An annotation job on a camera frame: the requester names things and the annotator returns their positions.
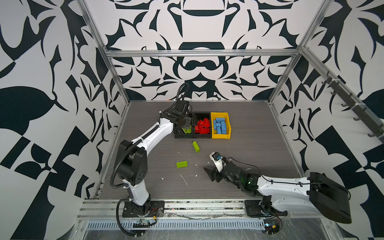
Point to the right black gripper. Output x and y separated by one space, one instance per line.
213 173

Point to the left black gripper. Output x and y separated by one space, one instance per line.
188 121

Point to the green lego brick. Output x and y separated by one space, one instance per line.
196 146
187 130

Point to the red arch lego piece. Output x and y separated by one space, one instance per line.
203 127

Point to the green lego plate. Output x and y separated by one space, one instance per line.
182 164

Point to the blue lego long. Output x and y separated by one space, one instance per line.
220 126

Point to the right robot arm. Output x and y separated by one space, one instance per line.
315 194

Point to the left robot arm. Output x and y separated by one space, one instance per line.
131 164

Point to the middle black bin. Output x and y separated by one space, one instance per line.
200 116

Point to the black bin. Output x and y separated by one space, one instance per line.
180 135
200 116

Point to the left black bin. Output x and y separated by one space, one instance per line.
180 135

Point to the yellow bin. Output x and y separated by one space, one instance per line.
215 115

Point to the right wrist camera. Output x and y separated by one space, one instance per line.
218 161

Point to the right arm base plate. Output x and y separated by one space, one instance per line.
254 210

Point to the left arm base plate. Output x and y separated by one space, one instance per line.
149 209

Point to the wall hook rack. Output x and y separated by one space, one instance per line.
352 102

